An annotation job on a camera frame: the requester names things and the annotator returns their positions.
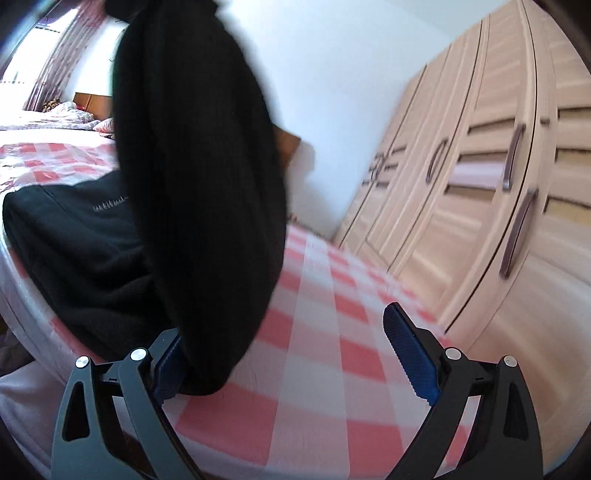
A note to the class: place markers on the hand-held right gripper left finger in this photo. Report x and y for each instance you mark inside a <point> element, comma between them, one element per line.
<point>166,374</point>

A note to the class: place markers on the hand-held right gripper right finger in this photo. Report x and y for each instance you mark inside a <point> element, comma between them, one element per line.
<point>413,355</point>

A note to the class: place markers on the black pants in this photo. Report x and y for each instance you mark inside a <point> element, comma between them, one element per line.
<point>198,184</point>

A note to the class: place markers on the pink checked bed sheet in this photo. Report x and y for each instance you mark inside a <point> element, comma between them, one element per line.
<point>323,323</point>

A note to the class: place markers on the light wooden wardrobe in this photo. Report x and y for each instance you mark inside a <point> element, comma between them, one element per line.
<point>415,207</point>

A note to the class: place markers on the floral blanket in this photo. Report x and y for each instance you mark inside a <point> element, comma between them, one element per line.
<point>55,117</point>

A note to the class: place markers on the brown wooden headboard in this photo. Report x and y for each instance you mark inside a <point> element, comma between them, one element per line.
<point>92,104</point>

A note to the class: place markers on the patterned window curtain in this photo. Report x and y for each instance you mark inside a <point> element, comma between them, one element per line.
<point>60,60</point>

